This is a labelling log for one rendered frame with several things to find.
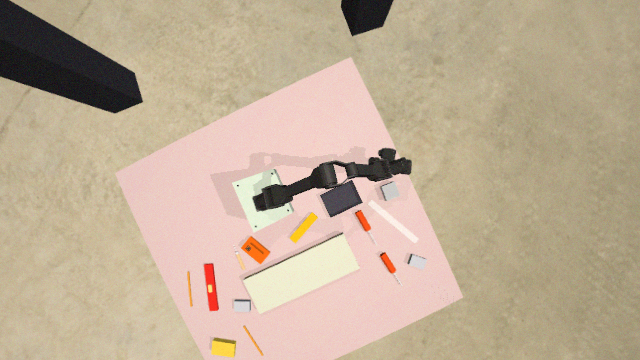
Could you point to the beige panel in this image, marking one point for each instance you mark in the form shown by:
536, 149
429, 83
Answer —
301, 273

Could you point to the white flat bar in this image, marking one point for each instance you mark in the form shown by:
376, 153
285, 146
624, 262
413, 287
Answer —
392, 221

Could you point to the orange-handled awl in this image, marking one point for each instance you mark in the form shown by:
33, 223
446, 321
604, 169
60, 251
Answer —
364, 223
389, 264

